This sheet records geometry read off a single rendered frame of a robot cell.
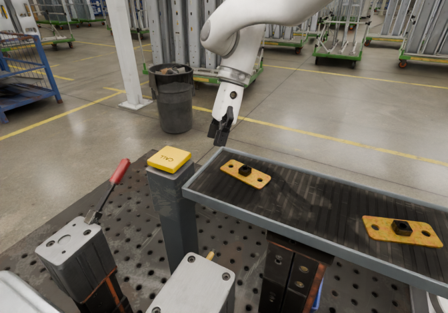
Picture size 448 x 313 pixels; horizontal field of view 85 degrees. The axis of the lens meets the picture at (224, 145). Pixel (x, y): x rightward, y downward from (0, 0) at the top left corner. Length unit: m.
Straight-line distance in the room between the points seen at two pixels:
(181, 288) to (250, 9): 0.49
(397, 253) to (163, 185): 0.36
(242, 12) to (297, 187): 0.35
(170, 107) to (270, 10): 2.33
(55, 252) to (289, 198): 0.39
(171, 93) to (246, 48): 2.14
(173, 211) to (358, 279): 0.62
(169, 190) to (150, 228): 0.51
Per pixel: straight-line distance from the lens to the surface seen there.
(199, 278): 0.36
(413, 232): 0.41
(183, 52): 4.63
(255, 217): 0.35
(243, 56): 0.63
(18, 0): 8.78
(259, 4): 0.56
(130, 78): 3.73
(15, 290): 0.59
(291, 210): 0.37
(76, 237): 0.53
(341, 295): 0.87
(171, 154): 0.48
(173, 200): 0.49
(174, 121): 2.87
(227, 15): 0.57
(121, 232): 1.00
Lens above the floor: 1.42
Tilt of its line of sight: 32 degrees down
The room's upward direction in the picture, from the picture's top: straight up
